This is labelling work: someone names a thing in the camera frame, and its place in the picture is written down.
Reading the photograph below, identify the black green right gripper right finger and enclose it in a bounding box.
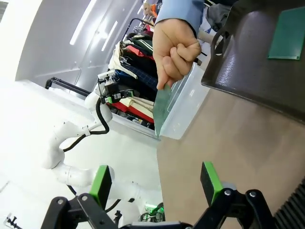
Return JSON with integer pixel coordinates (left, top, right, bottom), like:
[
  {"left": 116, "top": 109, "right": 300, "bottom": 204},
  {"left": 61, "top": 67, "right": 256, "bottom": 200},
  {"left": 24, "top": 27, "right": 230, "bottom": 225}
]
[{"left": 191, "top": 161, "right": 277, "bottom": 229}]

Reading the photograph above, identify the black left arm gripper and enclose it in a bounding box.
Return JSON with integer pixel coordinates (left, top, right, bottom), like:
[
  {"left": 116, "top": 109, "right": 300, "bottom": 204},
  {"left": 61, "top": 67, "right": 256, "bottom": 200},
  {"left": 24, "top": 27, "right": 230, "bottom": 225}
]
[{"left": 100, "top": 82, "right": 135, "bottom": 105}]

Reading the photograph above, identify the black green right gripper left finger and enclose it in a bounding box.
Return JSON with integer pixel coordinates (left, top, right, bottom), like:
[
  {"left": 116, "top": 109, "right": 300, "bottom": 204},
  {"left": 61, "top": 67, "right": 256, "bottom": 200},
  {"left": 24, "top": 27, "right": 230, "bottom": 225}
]
[{"left": 40, "top": 164, "right": 121, "bottom": 229}]

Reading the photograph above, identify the green PCB board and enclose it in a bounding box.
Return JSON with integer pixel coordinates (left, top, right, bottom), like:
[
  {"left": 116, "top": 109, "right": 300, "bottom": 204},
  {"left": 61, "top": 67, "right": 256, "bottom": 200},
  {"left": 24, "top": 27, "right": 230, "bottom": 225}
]
[
  {"left": 267, "top": 6, "right": 305, "bottom": 61},
  {"left": 153, "top": 84, "right": 173, "bottom": 138}
]

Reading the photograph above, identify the dark brown tray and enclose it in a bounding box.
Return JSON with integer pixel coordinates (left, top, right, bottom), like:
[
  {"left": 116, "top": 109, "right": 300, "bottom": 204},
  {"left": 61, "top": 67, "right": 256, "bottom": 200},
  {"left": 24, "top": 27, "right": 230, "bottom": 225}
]
[{"left": 201, "top": 0, "right": 305, "bottom": 125}]

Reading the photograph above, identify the person's blue-sleeved right forearm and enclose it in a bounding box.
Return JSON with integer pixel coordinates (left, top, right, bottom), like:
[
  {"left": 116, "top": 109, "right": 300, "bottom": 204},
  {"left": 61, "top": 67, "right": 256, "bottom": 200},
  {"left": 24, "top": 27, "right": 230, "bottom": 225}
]
[{"left": 154, "top": 0, "right": 205, "bottom": 37}]

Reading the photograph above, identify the person's right hand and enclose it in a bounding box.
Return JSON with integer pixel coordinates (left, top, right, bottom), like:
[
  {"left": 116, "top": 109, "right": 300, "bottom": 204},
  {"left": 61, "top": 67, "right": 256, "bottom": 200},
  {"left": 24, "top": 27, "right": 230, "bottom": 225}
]
[{"left": 152, "top": 19, "right": 202, "bottom": 90}]

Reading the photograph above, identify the small black clamp stand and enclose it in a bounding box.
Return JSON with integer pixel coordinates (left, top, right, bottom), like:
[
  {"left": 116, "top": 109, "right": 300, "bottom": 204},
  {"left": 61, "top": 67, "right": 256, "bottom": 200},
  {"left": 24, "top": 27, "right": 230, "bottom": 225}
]
[{"left": 113, "top": 209, "right": 122, "bottom": 225}]

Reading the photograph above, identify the short ceiling light strip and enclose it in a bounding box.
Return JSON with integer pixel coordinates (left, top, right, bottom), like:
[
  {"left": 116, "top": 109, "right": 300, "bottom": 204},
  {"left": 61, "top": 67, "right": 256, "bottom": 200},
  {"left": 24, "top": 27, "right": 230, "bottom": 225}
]
[{"left": 101, "top": 21, "right": 119, "bottom": 52}]

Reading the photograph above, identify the clear plastic box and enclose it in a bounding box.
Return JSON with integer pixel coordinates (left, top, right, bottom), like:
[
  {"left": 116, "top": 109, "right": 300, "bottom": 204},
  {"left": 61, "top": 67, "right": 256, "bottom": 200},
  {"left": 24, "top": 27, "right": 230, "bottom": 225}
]
[{"left": 159, "top": 62, "right": 211, "bottom": 140}]

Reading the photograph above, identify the long ceiling light strip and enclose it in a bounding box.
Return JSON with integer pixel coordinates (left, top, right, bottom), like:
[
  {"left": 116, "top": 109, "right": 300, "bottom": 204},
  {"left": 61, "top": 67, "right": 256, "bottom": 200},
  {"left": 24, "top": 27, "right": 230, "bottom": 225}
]
[{"left": 69, "top": 0, "right": 98, "bottom": 46}]

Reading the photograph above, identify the black slotted PCB rack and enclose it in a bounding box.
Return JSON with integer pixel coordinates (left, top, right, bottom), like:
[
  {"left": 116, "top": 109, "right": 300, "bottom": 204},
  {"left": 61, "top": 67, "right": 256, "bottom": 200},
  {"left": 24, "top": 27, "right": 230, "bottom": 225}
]
[{"left": 274, "top": 177, "right": 305, "bottom": 229}]

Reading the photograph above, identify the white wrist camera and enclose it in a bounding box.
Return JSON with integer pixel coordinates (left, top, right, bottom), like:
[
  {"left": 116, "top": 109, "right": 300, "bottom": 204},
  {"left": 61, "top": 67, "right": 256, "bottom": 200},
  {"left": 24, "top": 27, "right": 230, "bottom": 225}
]
[{"left": 98, "top": 70, "right": 118, "bottom": 84}]

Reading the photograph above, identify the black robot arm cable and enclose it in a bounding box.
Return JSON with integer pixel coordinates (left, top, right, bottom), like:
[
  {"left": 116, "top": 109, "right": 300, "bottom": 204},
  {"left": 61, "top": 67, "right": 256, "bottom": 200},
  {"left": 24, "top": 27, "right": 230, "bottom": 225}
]
[{"left": 62, "top": 98, "right": 111, "bottom": 153}]

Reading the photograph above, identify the black metal cart rail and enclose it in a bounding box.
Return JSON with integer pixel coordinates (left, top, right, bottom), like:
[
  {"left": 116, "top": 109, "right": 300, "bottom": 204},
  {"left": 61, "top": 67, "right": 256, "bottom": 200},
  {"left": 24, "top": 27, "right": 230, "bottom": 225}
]
[{"left": 45, "top": 76, "right": 92, "bottom": 97}]

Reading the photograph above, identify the black floor cable bundle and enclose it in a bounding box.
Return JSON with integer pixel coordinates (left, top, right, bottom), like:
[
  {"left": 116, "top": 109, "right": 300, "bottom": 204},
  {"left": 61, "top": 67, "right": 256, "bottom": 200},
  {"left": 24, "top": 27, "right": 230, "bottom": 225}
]
[{"left": 140, "top": 202, "right": 165, "bottom": 223}]

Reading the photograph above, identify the black metal clothes rack frame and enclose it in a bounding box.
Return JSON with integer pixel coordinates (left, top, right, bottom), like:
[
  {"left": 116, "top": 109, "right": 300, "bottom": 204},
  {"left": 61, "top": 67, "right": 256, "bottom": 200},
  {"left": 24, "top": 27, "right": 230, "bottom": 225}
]
[{"left": 122, "top": 18, "right": 155, "bottom": 44}]

